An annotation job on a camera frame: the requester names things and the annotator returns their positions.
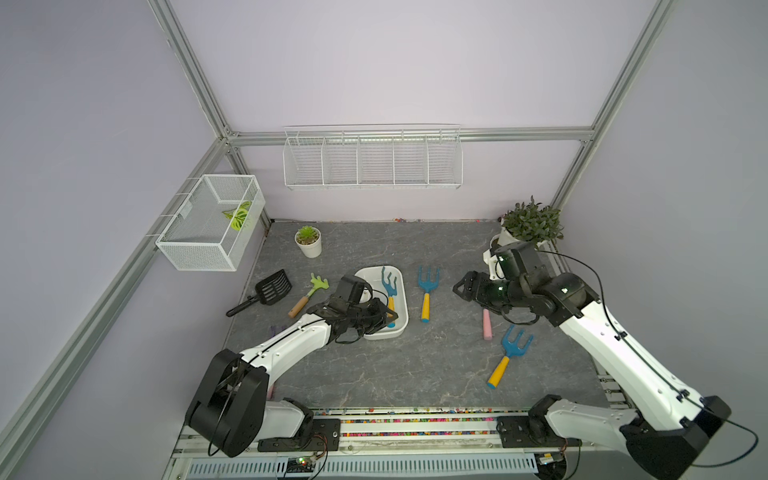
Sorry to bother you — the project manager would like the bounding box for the white wire wall shelf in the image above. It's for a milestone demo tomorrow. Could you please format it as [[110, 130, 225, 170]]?
[[282, 124, 464, 189]]

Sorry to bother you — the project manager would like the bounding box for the black plastic scoop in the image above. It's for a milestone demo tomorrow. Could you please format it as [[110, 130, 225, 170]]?
[[226, 269, 292, 317]]

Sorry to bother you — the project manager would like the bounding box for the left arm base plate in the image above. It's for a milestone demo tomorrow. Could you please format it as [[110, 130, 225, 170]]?
[[257, 418, 341, 453]]

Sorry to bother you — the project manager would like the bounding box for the white mesh wall basket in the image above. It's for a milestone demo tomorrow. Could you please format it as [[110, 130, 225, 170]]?
[[155, 174, 265, 272]]

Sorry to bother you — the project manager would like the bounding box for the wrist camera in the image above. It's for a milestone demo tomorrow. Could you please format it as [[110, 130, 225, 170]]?
[[332, 275, 369, 305], [482, 249, 506, 280]]

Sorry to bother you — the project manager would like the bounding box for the green leaf in basket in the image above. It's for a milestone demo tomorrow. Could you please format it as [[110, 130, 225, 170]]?
[[222, 201, 251, 231]]

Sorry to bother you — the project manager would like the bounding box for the green rake wooden handle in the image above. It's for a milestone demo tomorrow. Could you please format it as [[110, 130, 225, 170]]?
[[288, 273, 329, 318]]

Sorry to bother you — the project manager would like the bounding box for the large white potted plant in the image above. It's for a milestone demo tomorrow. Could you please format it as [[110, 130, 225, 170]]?
[[491, 196, 564, 246]]

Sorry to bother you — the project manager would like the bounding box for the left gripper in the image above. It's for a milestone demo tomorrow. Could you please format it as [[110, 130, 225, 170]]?
[[347, 297, 397, 336]]

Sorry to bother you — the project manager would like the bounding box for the white plastic storage box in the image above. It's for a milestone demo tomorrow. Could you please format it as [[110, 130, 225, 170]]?
[[355, 265, 409, 341]]

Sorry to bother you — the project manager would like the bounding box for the small white potted succulent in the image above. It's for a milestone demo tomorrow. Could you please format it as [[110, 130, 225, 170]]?
[[294, 225, 322, 259]]

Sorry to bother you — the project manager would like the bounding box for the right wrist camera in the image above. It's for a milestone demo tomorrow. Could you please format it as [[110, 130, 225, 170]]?
[[482, 249, 506, 280]]

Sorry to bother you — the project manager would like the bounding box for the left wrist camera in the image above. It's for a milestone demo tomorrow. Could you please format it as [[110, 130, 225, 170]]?
[[332, 275, 369, 305]]

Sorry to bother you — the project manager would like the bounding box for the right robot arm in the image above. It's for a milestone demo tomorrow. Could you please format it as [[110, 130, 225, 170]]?
[[453, 242, 731, 479]]

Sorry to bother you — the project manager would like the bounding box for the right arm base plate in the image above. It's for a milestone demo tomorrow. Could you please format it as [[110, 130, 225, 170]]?
[[496, 415, 581, 450]]

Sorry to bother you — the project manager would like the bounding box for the teal rake yellow handle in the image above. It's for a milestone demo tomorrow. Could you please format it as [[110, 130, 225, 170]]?
[[381, 266, 398, 328], [417, 266, 440, 323]]

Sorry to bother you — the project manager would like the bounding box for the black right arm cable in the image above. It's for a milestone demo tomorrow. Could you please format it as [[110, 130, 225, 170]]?
[[539, 248, 760, 469]]

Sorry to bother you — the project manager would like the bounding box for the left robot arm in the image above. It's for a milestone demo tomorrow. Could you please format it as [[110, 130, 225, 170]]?
[[184, 298, 398, 458]]

